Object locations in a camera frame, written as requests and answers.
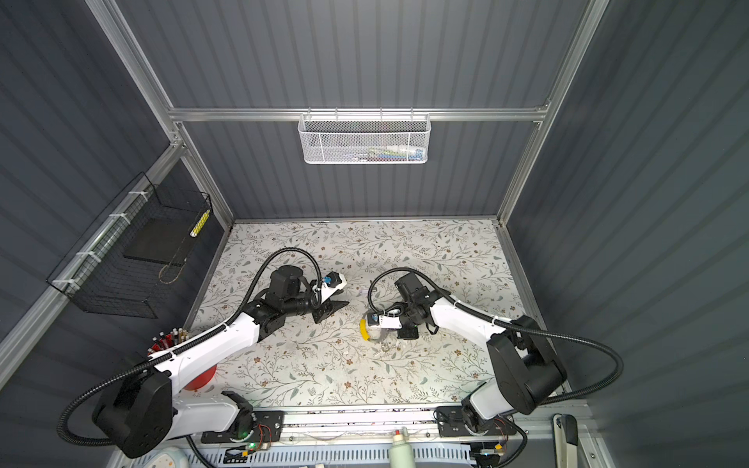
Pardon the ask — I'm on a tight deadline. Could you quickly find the white slotted cable duct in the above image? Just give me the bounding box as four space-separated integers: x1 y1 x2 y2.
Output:
128 443 475 468

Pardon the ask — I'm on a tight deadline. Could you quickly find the white rounded device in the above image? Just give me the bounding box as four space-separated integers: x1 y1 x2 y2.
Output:
144 447 190 468

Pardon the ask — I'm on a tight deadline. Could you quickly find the aluminium rail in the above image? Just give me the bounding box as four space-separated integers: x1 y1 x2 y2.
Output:
125 402 586 446

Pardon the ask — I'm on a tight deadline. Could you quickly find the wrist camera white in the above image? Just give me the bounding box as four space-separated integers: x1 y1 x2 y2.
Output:
365 313 403 330
319 271 347 300

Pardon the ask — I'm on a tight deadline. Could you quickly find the white wire basket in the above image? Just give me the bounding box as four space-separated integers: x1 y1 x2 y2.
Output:
298 111 432 165

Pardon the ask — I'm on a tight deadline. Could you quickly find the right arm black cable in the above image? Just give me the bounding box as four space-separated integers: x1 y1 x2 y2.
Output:
367 266 625 406

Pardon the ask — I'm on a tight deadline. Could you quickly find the large keyring with yellow grip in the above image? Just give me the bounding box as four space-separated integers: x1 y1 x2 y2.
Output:
359 319 390 343

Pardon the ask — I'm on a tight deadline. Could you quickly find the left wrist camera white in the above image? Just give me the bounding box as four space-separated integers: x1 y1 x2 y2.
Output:
319 271 347 300

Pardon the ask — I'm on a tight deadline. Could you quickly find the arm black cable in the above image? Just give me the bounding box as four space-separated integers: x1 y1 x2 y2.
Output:
367 266 625 406
55 246 324 468

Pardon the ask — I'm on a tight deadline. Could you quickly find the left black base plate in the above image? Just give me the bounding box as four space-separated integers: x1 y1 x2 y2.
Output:
200 411 286 444

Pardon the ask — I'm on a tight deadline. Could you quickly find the black wire basket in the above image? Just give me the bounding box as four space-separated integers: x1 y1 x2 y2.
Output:
47 179 213 319

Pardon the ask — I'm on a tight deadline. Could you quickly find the red cup with pens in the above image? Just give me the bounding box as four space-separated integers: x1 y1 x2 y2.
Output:
148 327 220 395

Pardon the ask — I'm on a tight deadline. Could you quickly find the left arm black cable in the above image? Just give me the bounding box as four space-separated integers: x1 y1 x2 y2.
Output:
55 246 324 468

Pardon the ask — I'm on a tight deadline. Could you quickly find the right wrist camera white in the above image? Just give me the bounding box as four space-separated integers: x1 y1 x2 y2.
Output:
365 313 403 330

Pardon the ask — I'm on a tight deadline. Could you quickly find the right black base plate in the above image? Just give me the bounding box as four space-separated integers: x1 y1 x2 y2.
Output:
433 406 517 438

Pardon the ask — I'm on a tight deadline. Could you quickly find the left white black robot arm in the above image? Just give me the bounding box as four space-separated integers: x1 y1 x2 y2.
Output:
92 265 346 458

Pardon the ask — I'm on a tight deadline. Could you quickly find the white black handheld tool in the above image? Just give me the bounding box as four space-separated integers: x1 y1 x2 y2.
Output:
552 413 579 468

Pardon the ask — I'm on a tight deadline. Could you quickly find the white bottle with red cap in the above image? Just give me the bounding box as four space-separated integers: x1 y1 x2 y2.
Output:
389 429 417 468

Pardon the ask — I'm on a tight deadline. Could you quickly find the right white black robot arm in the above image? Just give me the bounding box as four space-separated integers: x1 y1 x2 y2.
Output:
395 273 567 432

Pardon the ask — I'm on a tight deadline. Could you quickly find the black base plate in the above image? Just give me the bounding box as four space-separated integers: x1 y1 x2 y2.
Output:
433 406 517 438
200 411 286 444

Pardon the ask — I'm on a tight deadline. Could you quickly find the yellow green marker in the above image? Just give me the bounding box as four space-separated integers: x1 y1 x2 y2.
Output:
189 209 212 238

